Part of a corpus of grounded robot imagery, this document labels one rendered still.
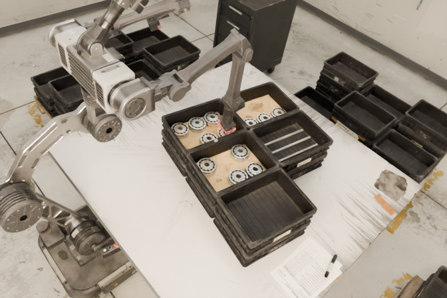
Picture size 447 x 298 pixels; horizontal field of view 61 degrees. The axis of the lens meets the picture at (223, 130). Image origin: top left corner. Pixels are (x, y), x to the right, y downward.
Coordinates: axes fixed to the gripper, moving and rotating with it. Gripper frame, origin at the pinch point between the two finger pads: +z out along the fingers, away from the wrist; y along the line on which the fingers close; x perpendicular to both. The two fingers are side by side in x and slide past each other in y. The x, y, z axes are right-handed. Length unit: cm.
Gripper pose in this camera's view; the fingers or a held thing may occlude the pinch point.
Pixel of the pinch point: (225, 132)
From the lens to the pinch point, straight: 220.1
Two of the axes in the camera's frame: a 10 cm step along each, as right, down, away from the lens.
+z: -1.1, 7.0, 7.0
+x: -8.9, 2.5, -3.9
